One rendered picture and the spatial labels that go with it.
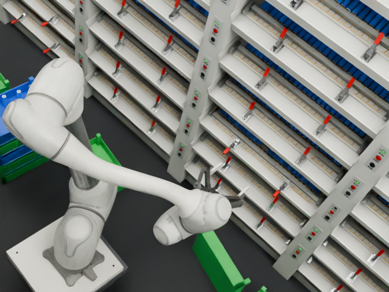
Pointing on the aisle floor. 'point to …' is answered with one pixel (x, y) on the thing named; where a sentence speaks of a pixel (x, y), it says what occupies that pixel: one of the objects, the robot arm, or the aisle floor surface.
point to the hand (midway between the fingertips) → (232, 178)
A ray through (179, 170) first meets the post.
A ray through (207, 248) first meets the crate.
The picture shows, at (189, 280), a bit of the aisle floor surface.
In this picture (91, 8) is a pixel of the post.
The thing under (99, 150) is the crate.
